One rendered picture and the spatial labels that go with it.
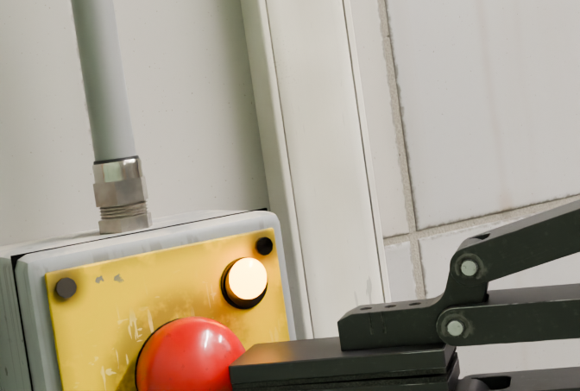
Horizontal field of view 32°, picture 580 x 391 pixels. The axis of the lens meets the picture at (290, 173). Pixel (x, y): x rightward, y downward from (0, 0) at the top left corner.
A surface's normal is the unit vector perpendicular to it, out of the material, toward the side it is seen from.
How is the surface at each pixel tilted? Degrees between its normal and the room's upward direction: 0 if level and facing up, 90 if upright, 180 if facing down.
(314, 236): 90
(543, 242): 90
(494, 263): 90
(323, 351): 0
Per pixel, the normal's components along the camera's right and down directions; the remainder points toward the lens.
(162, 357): -0.03, -0.33
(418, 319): -0.26, 0.09
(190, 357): 0.42, -0.12
